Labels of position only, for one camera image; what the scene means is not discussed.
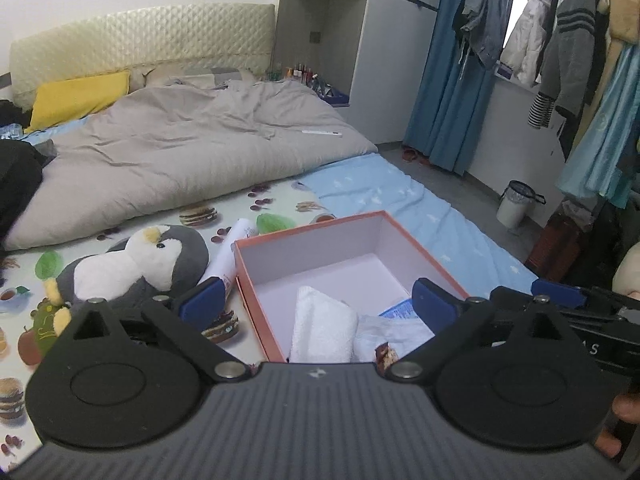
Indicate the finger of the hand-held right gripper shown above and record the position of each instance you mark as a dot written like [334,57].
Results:
[510,296]
[557,291]

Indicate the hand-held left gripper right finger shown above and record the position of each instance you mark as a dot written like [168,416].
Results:
[434,305]

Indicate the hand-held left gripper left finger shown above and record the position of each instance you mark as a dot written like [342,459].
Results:
[202,305]

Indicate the clear plastic packet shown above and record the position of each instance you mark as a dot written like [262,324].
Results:
[390,332]

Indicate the dark brown snack packet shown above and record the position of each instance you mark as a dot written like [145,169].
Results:
[387,355]

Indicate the white towel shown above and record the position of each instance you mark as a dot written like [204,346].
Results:
[322,325]

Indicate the orange cardboard box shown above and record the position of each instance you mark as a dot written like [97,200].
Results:
[320,260]

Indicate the person's right hand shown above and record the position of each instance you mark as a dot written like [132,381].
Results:
[627,410]

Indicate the brown stool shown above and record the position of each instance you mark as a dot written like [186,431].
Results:
[555,245]

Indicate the white tube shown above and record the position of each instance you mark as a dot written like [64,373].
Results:
[227,260]

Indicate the grey penguin plush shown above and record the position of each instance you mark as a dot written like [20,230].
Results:
[165,260]

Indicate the dark cloth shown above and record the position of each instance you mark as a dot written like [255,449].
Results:
[605,245]

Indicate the cream plush toy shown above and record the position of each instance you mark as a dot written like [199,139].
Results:
[629,275]

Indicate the white trash bin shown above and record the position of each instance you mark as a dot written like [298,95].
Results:
[515,207]

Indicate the red slippers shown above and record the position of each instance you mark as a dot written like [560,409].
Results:
[412,155]

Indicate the grey duvet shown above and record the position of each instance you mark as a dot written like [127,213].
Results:
[175,150]

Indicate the hanging teal dress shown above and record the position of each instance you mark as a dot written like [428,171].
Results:
[600,135]

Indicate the blue curtain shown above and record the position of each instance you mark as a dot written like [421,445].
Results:
[450,110]

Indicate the black jacket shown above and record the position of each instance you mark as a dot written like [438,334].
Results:
[15,185]

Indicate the beige pillow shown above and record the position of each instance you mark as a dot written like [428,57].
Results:
[150,79]

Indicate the yellow pillow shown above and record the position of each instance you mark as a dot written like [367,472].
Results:
[75,97]

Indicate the hanging grey striped sweater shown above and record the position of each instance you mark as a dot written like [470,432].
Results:
[575,45]

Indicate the grey wardrobe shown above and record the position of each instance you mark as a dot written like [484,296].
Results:
[390,60]

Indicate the row of small bottles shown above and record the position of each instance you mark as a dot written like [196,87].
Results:
[297,71]

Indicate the hanging white puffer jacket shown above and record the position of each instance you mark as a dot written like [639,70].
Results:
[527,35]

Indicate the cream quilted headboard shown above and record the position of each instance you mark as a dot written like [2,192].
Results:
[150,35]

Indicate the hanging denim jacket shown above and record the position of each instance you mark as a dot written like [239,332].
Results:
[482,10]

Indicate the hanging beige garment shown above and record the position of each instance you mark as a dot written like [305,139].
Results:
[622,5]

